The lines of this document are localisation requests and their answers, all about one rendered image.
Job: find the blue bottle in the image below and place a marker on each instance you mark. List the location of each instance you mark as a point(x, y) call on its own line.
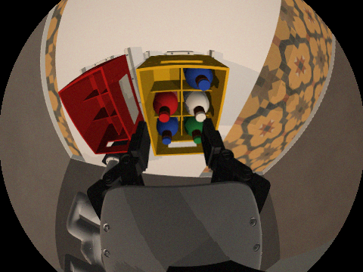
point(198, 78)
point(167, 129)

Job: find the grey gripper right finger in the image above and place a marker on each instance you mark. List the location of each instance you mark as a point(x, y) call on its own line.
point(229, 168)

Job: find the white bottle with grey label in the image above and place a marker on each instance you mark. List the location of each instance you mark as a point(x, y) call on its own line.
point(196, 104)

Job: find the red crate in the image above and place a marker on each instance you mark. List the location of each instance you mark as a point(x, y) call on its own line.
point(83, 97)

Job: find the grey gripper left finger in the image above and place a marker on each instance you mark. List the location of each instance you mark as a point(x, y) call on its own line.
point(129, 168)

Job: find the green bottle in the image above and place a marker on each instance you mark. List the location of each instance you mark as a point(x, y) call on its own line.
point(193, 128)

